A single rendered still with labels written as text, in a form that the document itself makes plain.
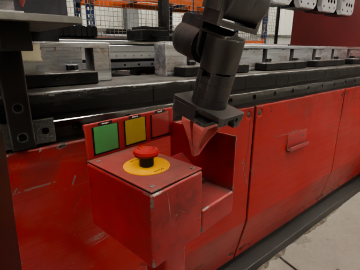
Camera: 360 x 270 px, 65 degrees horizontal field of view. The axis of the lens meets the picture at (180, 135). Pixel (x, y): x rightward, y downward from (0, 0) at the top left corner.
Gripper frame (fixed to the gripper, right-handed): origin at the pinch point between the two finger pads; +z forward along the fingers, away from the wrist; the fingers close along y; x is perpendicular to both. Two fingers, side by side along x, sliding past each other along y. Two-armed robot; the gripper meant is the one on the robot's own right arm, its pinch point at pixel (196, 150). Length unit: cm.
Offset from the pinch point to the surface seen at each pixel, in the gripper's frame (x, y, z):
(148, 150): 10.5, 1.3, -2.5
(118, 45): -27, 61, -2
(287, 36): -660, 265, 24
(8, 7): 13, 47, -14
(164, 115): -2.0, 10.8, -1.7
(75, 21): 13.3, 18.1, -17.0
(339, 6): -131, 25, -32
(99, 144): 12.9, 10.2, 0.5
